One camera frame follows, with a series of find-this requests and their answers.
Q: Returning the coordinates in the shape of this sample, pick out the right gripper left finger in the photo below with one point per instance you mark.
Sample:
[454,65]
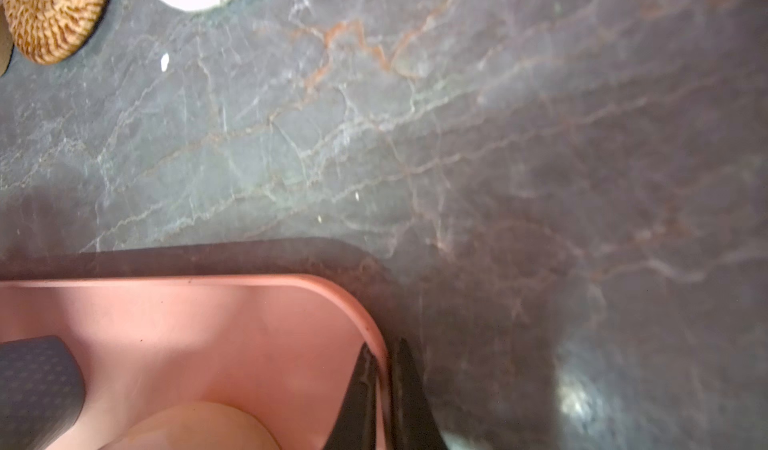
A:
[355,426]

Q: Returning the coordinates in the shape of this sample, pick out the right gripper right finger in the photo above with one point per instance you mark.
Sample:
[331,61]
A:
[413,425]

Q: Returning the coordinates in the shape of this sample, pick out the pink plastic tray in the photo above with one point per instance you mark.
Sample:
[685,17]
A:
[280,348]

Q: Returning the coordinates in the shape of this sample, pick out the woven tan round coaster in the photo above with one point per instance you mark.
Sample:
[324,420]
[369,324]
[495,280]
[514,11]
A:
[49,31]

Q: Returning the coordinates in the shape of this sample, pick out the light blue patterned mug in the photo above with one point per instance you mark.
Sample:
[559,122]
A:
[42,392]

